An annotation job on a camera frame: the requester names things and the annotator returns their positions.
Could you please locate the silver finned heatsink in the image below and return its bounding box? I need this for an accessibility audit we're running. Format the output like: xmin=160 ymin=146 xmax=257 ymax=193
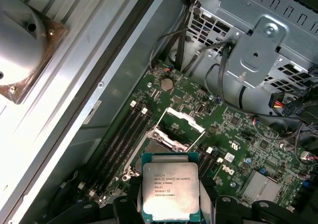
xmin=239 ymin=170 xmax=281 ymax=207

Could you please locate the silver coin battery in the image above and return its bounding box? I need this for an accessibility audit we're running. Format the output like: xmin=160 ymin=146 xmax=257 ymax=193
xmin=160 ymin=77 xmax=174 ymax=92

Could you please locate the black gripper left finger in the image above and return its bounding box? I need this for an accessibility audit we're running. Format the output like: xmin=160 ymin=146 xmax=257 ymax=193
xmin=71 ymin=175 xmax=144 ymax=224

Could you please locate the metal socket cover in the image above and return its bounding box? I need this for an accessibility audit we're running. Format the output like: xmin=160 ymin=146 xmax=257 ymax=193
xmin=156 ymin=106 xmax=206 ymax=151

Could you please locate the black PC case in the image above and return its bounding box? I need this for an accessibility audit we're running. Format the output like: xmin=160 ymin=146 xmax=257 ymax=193
xmin=0 ymin=0 xmax=318 ymax=224

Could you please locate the green motherboard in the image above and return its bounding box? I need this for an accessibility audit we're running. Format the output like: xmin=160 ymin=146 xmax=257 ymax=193
xmin=99 ymin=60 xmax=318 ymax=224

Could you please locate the black sleeved cable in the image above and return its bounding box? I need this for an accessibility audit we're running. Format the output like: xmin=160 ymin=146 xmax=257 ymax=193
xmin=205 ymin=39 xmax=251 ymax=113

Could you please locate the silver metal drive cage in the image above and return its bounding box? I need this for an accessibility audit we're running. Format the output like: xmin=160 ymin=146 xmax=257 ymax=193
xmin=188 ymin=0 xmax=318 ymax=95

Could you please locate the brown square base plate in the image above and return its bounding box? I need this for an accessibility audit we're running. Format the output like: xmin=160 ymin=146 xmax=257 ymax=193
xmin=0 ymin=20 xmax=69 ymax=105

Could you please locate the black RAM slot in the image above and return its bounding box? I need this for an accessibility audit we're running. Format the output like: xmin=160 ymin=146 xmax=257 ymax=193
xmin=113 ymin=112 xmax=156 ymax=185
xmin=104 ymin=107 xmax=150 ymax=205
xmin=197 ymin=147 xmax=212 ymax=180
xmin=86 ymin=101 xmax=136 ymax=200
xmin=95 ymin=104 xmax=144 ymax=204
xmin=206 ymin=147 xmax=221 ymax=182

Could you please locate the black cable bundle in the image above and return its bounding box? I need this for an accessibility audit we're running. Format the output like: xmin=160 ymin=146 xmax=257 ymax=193
xmin=173 ymin=0 xmax=199 ymax=72

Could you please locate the silver CPU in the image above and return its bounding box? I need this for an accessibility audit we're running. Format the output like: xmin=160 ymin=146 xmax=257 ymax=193
xmin=141 ymin=152 xmax=201 ymax=222

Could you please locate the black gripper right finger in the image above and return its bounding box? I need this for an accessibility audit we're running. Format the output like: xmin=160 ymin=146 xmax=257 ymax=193
xmin=198 ymin=176 xmax=299 ymax=224

